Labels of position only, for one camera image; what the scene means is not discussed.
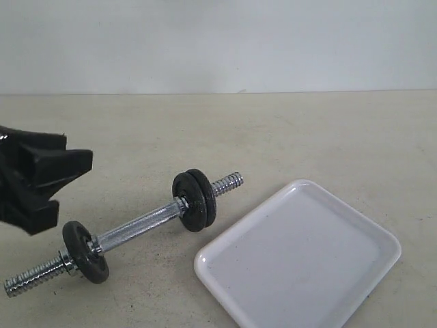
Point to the black weight plate right end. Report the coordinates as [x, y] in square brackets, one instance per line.
[195, 215]

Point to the chrome threaded dumbbell bar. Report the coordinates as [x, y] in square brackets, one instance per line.
[101, 244]

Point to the black weight plate left end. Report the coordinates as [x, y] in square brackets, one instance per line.
[92, 266]

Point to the black weight plate end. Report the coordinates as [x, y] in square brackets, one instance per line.
[92, 266]
[195, 215]

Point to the black weight plate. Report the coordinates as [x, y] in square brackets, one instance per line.
[208, 194]

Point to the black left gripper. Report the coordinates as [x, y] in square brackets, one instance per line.
[46, 166]

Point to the white square tray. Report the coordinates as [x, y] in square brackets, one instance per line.
[302, 258]

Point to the chrome star collar nut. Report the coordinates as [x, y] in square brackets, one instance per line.
[68, 262]

